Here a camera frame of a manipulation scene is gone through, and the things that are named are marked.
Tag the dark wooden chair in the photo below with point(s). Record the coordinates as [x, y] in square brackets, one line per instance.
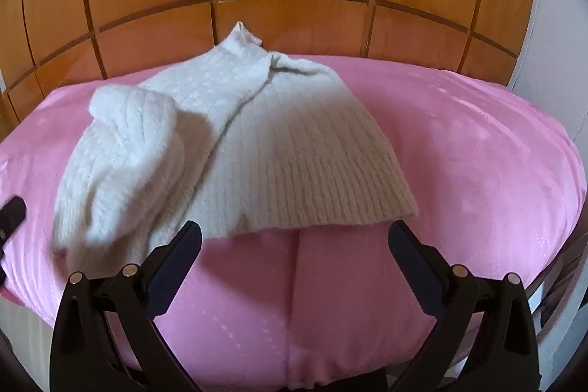
[562, 277]

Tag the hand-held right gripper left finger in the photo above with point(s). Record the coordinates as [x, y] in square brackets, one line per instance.
[177, 263]

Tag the white knit sweater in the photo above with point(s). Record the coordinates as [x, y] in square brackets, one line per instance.
[285, 153]

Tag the pink blanket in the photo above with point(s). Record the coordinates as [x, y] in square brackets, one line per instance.
[459, 144]

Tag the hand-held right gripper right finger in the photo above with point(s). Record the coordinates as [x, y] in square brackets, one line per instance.
[413, 263]

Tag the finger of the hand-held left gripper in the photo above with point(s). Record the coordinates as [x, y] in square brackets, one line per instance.
[11, 213]

